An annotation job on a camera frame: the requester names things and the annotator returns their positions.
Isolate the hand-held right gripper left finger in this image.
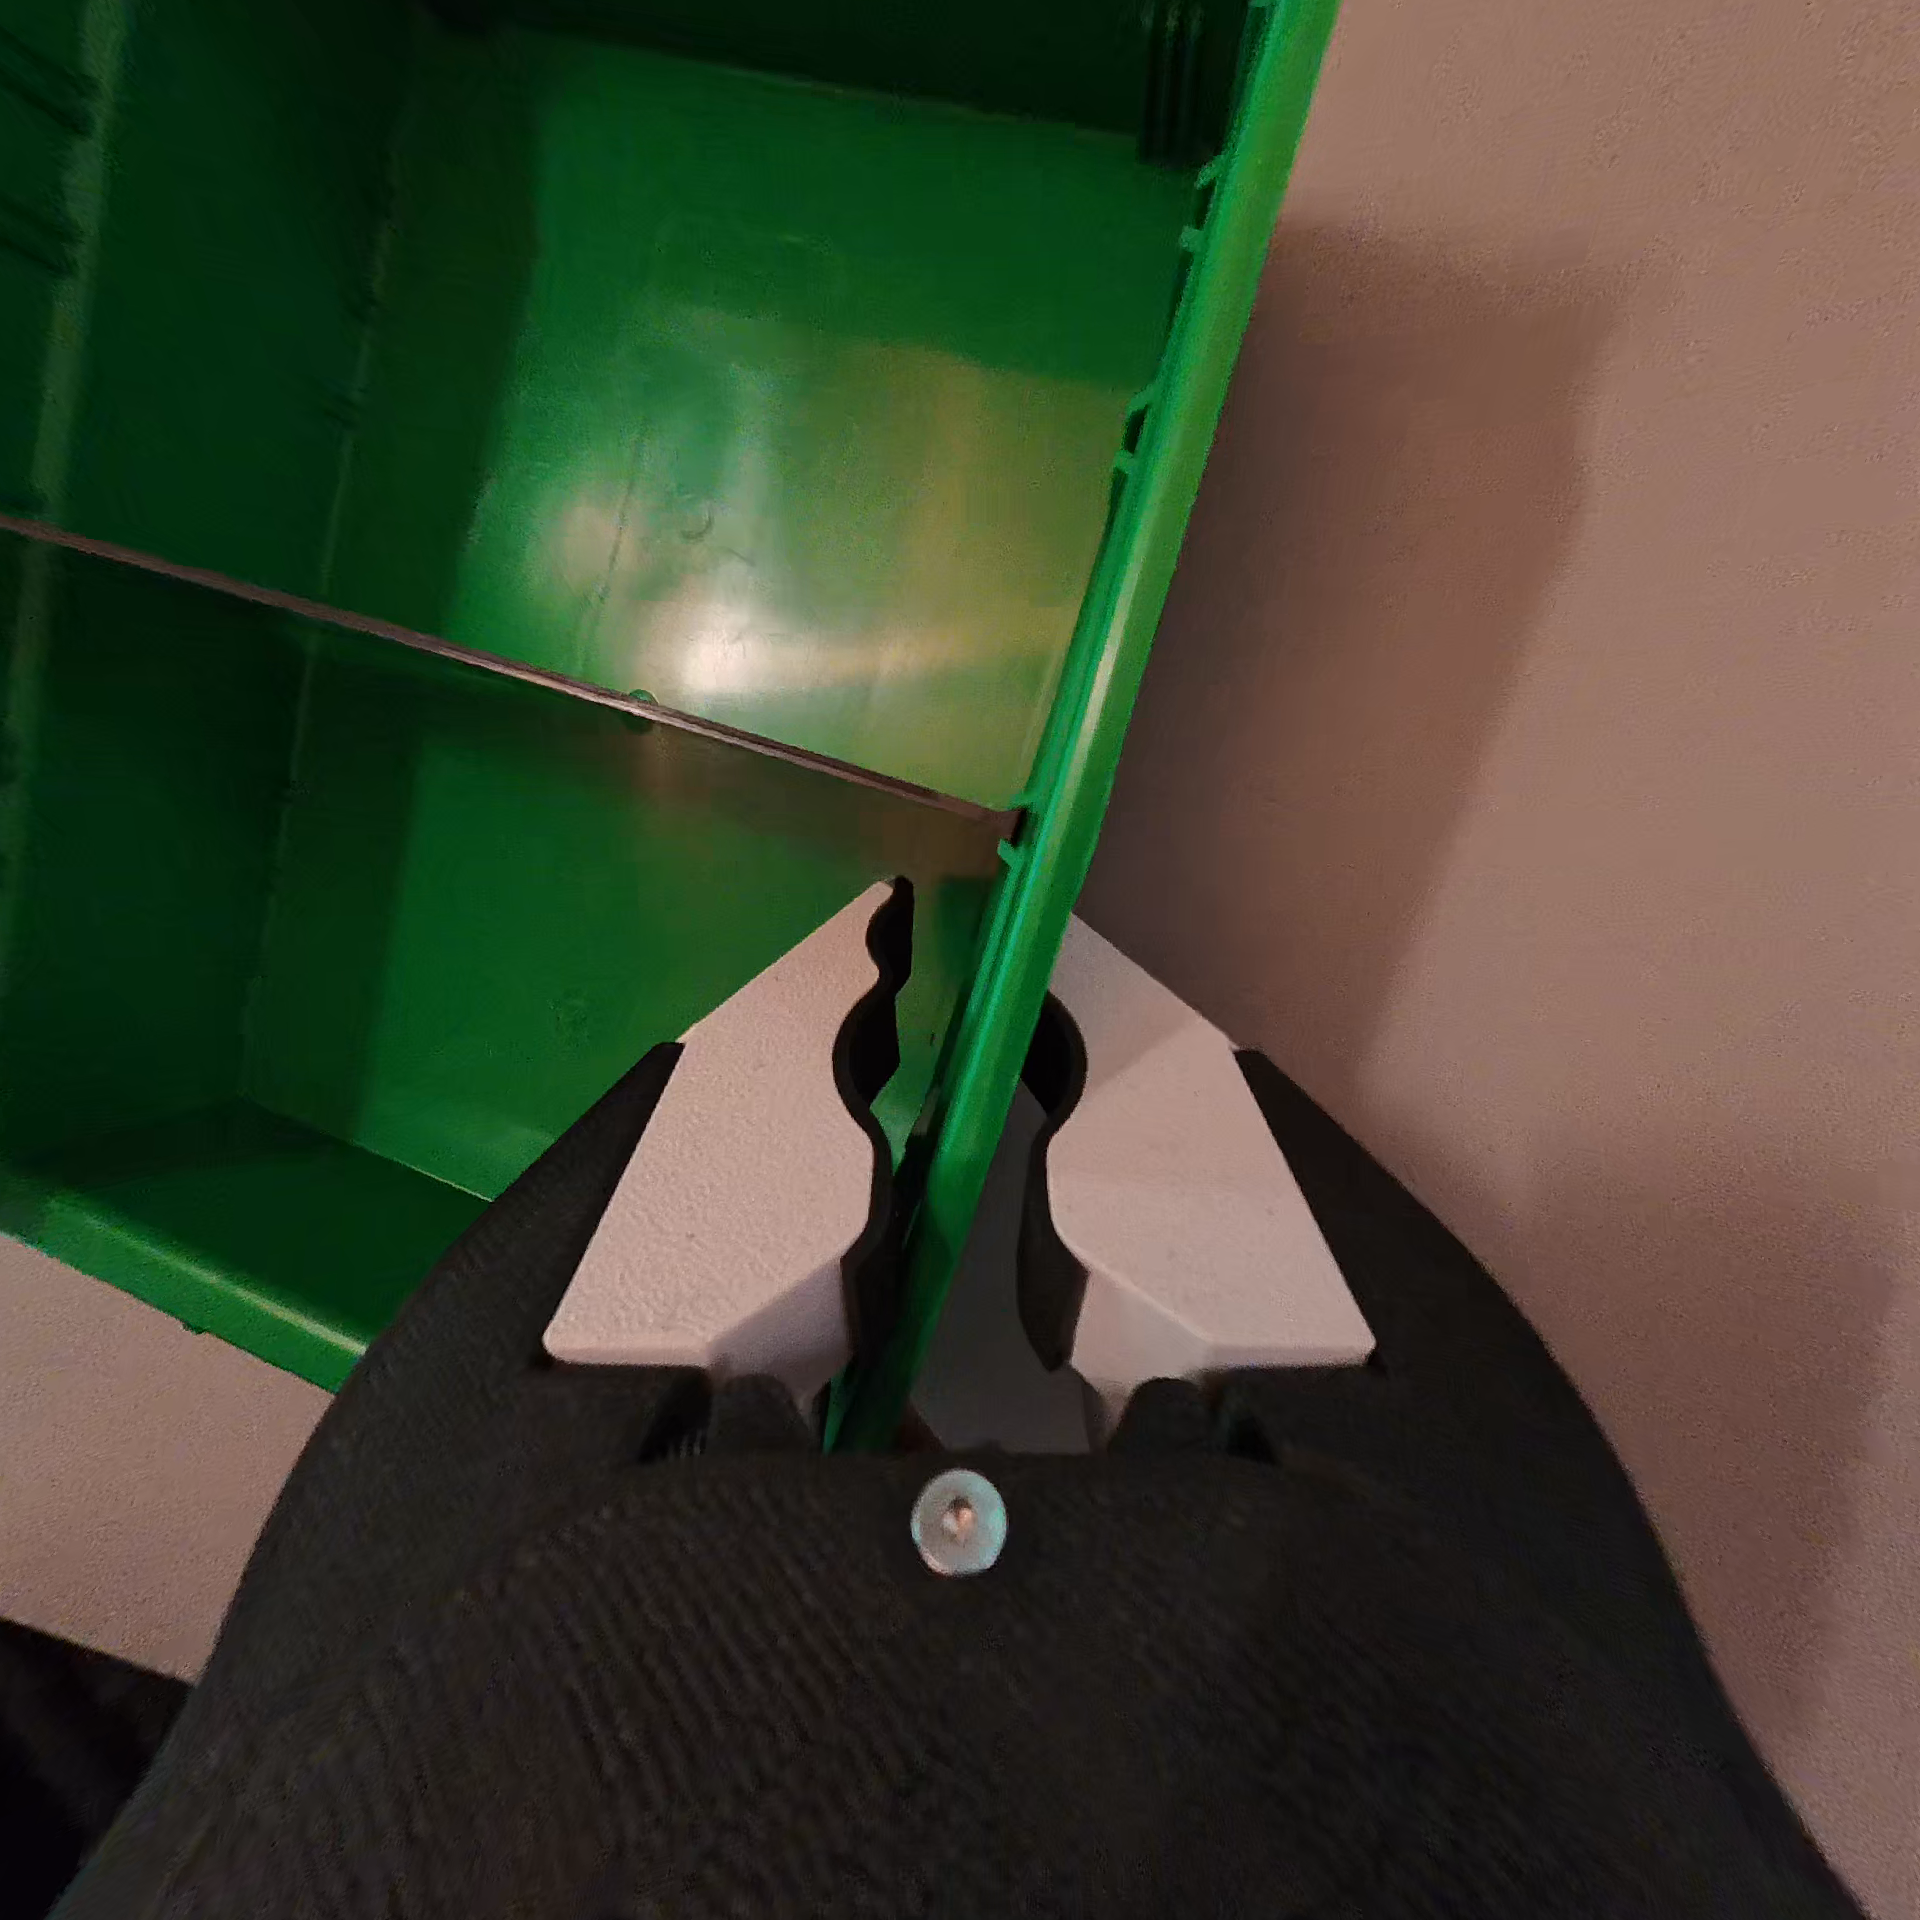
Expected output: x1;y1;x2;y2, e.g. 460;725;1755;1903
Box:
544;880;916;1412

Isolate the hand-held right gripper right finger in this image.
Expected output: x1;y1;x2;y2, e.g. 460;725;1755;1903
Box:
1020;914;1376;1445

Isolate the green plastic bin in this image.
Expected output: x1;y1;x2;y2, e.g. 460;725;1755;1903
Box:
0;0;1342;1456

